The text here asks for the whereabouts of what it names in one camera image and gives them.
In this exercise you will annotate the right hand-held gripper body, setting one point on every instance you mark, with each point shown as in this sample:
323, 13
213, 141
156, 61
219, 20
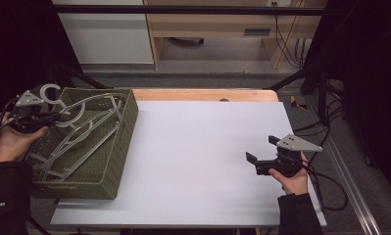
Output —
286, 164

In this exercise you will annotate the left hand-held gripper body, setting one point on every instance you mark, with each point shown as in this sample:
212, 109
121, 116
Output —
28, 111

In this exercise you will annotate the beige plastic clothes hanger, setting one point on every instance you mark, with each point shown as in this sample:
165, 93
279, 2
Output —
51, 87
77, 114
85, 153

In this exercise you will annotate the green woven basket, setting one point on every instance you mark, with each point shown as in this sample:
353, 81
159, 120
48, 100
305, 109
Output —
118, 153

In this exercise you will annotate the person's right hand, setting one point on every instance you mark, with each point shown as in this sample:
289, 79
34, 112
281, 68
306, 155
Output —
294, 184

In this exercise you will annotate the person's left hand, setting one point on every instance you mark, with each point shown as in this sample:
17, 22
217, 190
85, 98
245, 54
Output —
11, 143

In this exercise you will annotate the yellow and black tool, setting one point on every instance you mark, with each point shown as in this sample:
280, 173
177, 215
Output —
296, 103

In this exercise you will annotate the black curtain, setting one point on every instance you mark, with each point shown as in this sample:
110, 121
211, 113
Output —
16, 42
369, 65

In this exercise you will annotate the black stand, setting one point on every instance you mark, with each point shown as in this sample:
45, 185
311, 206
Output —
314, 78

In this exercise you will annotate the white cabinet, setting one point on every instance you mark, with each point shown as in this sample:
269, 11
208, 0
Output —
108, 39

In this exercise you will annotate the light wooden desk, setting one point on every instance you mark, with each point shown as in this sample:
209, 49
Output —
216, 24

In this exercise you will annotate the metal floor rail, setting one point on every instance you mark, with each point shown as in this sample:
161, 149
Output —
350, 182

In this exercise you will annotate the black metal frame bar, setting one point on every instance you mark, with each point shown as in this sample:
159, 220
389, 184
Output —
183, 9

